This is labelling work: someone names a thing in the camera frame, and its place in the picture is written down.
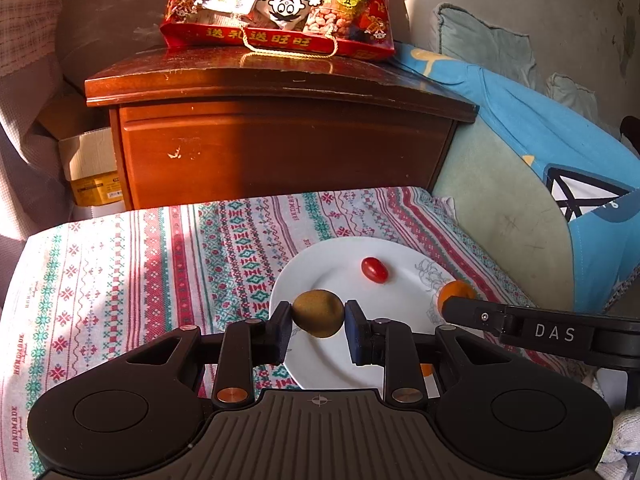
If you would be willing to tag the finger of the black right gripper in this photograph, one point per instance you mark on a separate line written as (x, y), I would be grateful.
(478, 314)

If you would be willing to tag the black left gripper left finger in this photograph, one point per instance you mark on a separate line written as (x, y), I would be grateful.
(142, 410)

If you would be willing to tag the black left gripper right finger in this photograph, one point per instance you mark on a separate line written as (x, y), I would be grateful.
(496, 411)

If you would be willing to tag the white gloved right hand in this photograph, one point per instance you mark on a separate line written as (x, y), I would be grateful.
(622, 447)

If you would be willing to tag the green grey sofa cushion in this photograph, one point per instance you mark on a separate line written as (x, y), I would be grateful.
(502, 204)

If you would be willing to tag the striped patterned tablecloth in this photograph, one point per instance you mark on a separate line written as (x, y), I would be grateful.
(86, 292)

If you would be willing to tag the blue cartoon shirt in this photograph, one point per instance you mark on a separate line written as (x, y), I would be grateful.
(592, 178)

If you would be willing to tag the checked beige curtain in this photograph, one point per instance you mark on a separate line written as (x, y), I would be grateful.
(33, 195)

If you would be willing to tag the cardboard box beside nightstand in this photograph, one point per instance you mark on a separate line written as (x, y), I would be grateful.
(89, 166)

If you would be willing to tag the brown wooden nightstand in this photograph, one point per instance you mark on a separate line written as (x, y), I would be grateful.
(191, 126)

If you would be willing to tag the red snack gift bag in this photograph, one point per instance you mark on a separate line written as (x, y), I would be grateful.
(305, 28)

